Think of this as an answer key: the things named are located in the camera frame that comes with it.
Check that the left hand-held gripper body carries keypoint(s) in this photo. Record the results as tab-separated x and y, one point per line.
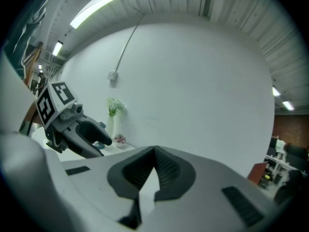
51	100

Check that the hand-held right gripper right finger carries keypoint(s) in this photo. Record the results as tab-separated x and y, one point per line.
205	202

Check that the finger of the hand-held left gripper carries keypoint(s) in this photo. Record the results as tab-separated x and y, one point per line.
96	132
84	150

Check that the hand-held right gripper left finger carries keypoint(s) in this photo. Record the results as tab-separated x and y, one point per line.
96	190

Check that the person's left forearm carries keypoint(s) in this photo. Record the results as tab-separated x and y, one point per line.
31	111

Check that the teal lantern lamp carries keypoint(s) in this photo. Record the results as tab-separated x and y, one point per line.
99	145

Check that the small pink potted plant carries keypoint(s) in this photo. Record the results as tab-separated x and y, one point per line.
120	140

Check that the white green flower bouquet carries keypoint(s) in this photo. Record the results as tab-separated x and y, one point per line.
114	106

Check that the short ceiling light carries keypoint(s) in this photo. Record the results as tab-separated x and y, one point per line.
57	47

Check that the brown board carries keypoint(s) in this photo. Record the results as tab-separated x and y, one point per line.
257	175

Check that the person's green shirt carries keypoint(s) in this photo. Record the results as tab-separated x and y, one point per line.
26	20

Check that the black office chair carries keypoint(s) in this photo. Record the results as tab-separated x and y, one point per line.
288	185

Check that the white office desk row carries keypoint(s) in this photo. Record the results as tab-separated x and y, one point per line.
280	158

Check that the long ceiling light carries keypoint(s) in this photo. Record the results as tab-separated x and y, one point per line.
96	8

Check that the ceiling light panel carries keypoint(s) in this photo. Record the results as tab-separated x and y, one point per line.
288	105
276	91

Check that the white wall switch box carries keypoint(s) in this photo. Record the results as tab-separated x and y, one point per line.
112	75

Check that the white wall conduit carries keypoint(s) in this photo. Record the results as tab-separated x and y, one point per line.
125	47

